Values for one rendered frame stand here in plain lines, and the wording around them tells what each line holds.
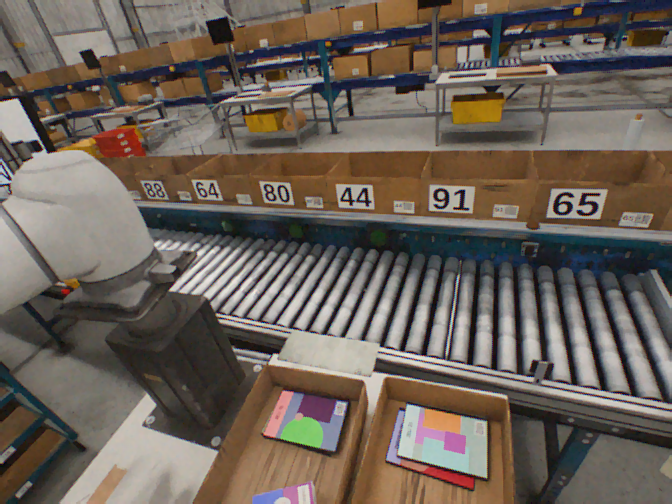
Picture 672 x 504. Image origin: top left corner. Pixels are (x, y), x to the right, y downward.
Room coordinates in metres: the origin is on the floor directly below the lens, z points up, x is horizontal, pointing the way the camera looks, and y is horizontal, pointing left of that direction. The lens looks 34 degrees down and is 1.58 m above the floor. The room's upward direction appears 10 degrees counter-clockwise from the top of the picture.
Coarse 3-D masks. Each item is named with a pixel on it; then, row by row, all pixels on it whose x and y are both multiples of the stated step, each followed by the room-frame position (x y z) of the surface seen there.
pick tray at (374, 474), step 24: (384, 384) 0.49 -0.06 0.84; (408, 384) 0.48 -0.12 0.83; (432, 384) 0.46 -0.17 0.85; (384, 408) 0.47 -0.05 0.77; (456, 408) 0.43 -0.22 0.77; (480, 408) 0.41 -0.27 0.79; (504, 408) 0.39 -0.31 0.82; (384, 432) 0.41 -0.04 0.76; (504, 432) 0.34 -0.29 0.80; (384, 456) 0.36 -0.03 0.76; (504, 456) 0.30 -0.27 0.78; (360, 480) 0.29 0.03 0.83; (384, 480) 0.31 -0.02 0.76; (408, 480) 0.30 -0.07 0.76; (432, 480) 0.29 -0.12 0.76; (480, 480) 0.27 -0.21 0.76; (504, 480) 0.26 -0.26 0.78
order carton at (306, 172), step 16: (272, 160) 1.71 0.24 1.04; (288, 160) 1.75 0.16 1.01; (304, 160) 1.71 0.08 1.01; (320, 160) 1.67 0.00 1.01; (336, 160) 1.63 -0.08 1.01; (256, 176) 1.50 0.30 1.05; (272, 176) 1.46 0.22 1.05; (288, 176) 1.42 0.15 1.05; (304, 176) 1.39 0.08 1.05; (320, 176) 1.35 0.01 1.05; (256, 192) 1.51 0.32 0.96; (304, 192) 1.39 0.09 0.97; (320, 192) 1.36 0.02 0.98; (288, 208) 1.44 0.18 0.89; (304, 208) 1.40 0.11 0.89; (320, 208) 1.37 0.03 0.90
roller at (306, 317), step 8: (344, 248) 1.23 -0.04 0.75; (336, 256) 1.19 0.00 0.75; (344, 256) 1.19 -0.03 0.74; (336, 264) 1.13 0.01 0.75; (328, 272) 1.08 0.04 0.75; (336, 272) 1.09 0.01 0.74; (328, 280) 1.04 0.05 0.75; (320, 288) 0.99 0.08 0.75; (328, 288) 1.01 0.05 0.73; (312, 296) 0.96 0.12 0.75; (320, 296) 0.96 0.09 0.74; (312, 304) 0.91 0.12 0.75; (320, 304) 0.93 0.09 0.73; (304, 312) 0.88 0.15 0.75; (312, 312) 0.88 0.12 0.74; (304, 320) 0.84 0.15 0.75; (312, 320) 0.86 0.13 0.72; (296, 328) 0.82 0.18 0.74; (304, 328) 0.82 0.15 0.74
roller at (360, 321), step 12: (384, 252) 1.16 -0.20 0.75; (384, 264) 1.07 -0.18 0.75; (372, 276) 1.02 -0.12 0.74; (384, 276) 1.02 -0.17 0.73; (372, 288) 0.94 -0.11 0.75; (372, 300) 0.89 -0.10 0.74; (360, 312) 0.83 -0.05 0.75; (360, 324) 0.78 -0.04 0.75; (348, 336) 0.74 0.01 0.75; (360, 336) 0.74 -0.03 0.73
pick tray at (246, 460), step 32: (256, 384) 0.55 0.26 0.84; (288, 384) 0.58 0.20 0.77; (320, 384) 0.55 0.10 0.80; (352, 384) 0.51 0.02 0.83; (256, 416) 0.50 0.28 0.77; (352, 416) 0.47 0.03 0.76; (224, 448) 0.40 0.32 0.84; (256, 448) 0.43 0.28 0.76; (288, 448) 0.41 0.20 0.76; (352, 448) 0.36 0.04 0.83; (224, 480) 0.36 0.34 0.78; (256, 480) 0.35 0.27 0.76; (288, 480) 0.34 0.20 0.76; (320, 480) 0.33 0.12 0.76
